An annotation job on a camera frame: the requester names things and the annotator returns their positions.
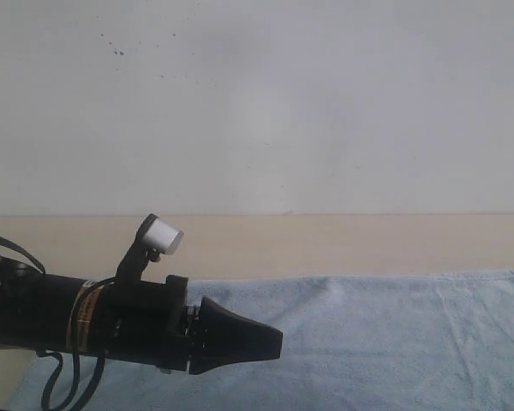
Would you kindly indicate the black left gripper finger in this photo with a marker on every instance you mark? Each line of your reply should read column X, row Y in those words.
column 221, row 338

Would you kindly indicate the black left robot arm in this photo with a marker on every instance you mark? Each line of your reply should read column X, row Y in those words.
column 35, row 310

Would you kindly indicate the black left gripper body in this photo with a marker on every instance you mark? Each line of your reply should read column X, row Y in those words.
column 146, row 323

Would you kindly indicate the light blue fluffy towel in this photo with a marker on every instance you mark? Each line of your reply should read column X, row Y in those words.
column 438, row 342

